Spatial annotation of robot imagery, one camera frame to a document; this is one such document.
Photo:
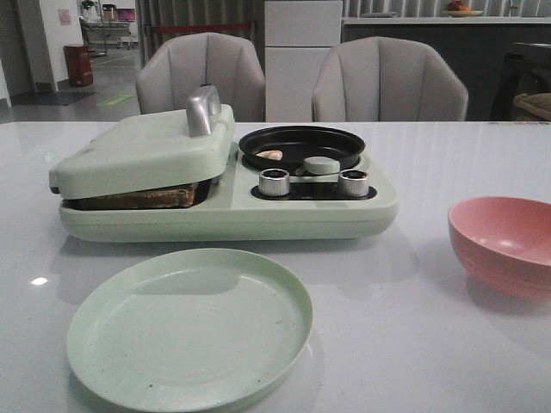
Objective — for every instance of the pink bowl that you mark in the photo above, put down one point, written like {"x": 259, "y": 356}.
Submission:
{"x": 505, "y": 243}

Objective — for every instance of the pale shrimp piece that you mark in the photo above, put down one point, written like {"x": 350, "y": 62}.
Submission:
{"x": 271, "y": 154}

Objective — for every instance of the right beige upholstered chair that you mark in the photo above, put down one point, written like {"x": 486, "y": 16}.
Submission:
{"x": 387, "y": 79}

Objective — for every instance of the grey kitchen counter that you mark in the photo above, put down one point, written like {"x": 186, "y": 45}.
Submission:
{"x": 493, "y": 56}

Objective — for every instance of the mint green sandwich maker lid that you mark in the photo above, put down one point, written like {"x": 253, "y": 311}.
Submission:
{"x": 151, "y": 151}

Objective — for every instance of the fruit bowl on counter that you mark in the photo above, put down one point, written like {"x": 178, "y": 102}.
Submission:
{"x": 457, "y": 8}

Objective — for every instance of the black round frying pan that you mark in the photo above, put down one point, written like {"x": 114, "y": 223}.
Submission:
{"x": 298, "y": 143}

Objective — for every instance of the red bin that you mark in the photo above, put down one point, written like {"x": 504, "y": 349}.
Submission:
{"x": 78, "y": 65}

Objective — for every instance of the silver control knob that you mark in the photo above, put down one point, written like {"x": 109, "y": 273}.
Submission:
{"x": 353, "y": 183}
{"x": 274, "y": 182}

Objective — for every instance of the bread slice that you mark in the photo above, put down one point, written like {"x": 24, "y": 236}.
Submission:
{"x": 180, "y": 196}

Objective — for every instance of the left silver control knob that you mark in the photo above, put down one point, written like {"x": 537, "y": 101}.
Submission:
{"x": 274, "y": 182}

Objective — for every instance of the right silver control knob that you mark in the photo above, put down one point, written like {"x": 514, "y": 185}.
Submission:
{"x": 353, "y": 183}

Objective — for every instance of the left beige upholstered chair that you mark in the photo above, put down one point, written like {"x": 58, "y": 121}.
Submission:
{"x": 187, "y": 62}

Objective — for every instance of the mint green breakfast maker base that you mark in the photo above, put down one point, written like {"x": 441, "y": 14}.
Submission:
{"x": 232, "y": 213}

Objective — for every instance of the white cabinet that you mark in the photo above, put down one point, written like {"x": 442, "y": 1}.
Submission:
{"x": 297, "y": 37}

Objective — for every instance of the mint green round plate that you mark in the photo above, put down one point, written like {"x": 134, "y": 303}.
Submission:
{"x": 191, "y": 331}

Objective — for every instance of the beige upholstered chair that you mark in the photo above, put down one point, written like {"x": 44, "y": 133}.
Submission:
{"x": 187, "y": 62}
{"x": 387, "y": 79}

